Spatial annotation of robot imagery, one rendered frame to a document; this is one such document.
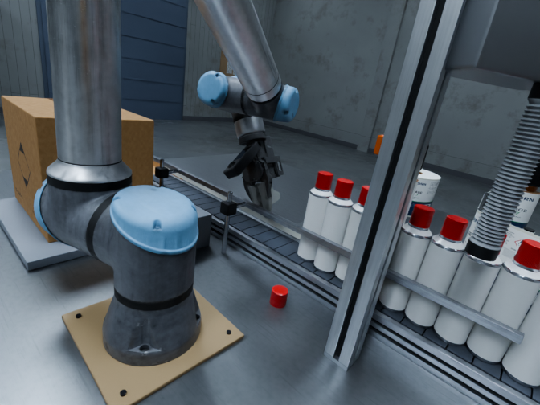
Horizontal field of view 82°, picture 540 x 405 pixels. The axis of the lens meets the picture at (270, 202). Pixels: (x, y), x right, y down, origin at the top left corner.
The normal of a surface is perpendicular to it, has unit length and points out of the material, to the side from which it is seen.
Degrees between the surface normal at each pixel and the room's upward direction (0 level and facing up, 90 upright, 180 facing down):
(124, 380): 0
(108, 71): 90
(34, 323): 0
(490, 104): 90
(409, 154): 90
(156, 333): 73
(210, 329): 0
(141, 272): 90
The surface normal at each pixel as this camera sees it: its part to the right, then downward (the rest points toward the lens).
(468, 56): -0.96, -0.06
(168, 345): 0.55, 0.07
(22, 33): 0.71, 0.34
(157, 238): 0.33, 0.33
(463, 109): -0.69, 0.15
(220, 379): 0.14, -0.93
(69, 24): 0.08, 0.36
